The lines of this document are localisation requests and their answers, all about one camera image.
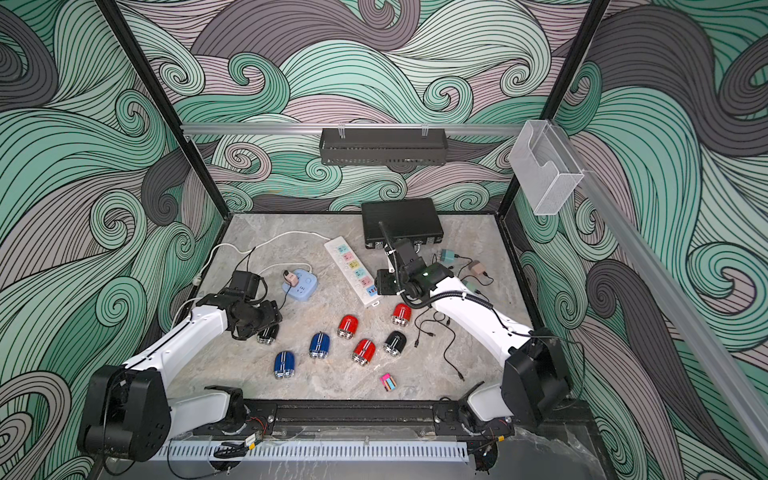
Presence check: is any red shaver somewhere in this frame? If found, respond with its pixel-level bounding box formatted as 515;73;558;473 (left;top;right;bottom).
352;339;376;366
337;315;359;339
391;303;412;327

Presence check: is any teal charger adapter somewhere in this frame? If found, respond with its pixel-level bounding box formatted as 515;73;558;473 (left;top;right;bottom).
439;249;457;263

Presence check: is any beige charger adapter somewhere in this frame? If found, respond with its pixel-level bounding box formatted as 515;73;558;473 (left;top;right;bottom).
283;270;299;288

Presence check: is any blue shaver front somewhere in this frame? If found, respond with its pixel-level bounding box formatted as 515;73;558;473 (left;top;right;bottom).
273;350;295;379

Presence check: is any blue shaver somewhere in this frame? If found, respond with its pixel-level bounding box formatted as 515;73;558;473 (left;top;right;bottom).
273;350;295;379
308;332;330;359

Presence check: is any pink charger adapter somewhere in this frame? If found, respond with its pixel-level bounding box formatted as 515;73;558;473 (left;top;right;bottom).
468;261;488;276

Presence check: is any black shaver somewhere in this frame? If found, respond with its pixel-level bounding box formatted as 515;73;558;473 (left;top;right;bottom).
257;324;280;345
384;331;407;357

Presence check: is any blue shaver cable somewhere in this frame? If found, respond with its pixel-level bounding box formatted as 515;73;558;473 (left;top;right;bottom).
440;320;466;381

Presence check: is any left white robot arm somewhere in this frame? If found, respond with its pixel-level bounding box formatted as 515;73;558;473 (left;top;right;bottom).
76;270;282;462

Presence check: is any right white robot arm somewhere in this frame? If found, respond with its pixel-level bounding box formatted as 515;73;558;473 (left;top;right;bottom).
377;240;572;433

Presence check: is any white power strip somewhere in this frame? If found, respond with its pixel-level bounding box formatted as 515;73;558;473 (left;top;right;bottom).
324;236;381;308

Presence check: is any black briefcase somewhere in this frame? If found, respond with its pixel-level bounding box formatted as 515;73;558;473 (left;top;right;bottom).
361;198;444;249

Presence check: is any light blue socket cube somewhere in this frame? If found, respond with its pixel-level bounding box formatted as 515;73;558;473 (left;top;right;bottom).
282;269;318;302

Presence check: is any pink striped small box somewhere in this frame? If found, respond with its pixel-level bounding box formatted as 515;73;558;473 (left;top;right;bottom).
380;373;397;392

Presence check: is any white power cord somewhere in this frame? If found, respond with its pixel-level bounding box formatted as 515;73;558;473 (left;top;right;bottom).
170;229;331;325

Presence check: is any white slotted cable duct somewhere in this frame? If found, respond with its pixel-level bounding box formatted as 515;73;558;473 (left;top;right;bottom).
152;440;470;463

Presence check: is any black wall shelf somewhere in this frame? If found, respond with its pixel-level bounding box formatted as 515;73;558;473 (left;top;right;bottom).
319;127;448;167

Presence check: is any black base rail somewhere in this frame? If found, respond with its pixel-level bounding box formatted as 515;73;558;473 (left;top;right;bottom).
239;398;595;439

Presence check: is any aluminium wall rail back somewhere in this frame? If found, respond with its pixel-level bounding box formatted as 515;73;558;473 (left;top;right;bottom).
180;121;523;137

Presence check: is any aluminium wall rail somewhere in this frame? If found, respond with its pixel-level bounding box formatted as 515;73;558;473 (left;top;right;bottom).
553;125;767;459
180;121;523;137

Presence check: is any clear acrylic wall box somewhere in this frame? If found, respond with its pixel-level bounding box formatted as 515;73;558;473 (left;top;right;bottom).
508;120;584;216

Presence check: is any aluminium wall rail right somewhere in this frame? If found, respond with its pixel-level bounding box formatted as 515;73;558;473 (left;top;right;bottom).
553;125;767;459

